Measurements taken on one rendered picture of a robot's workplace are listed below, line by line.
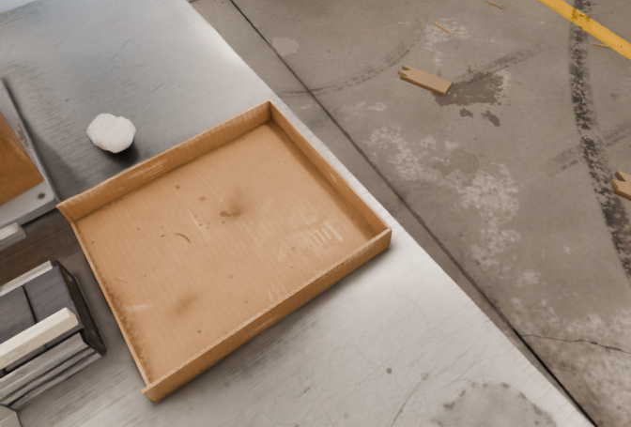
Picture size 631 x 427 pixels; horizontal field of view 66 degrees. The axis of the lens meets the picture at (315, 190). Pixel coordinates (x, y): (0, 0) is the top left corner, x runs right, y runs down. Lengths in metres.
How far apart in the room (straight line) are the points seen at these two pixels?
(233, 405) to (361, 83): 1.62
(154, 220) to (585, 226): 1.39
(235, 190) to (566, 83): 1.71
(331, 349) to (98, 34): 0.67
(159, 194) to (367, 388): 0.35
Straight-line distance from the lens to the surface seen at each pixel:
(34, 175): 0.70
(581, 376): 1.52
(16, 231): 0.53
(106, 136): 0.71
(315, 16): 2.34
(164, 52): 0.87
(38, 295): 0.59
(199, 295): 0.57
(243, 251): 0.59
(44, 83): 0.89
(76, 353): 0.57
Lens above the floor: 1.34
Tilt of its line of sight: 54 degrees down
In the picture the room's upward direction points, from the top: 4 degrees counter-clockwise
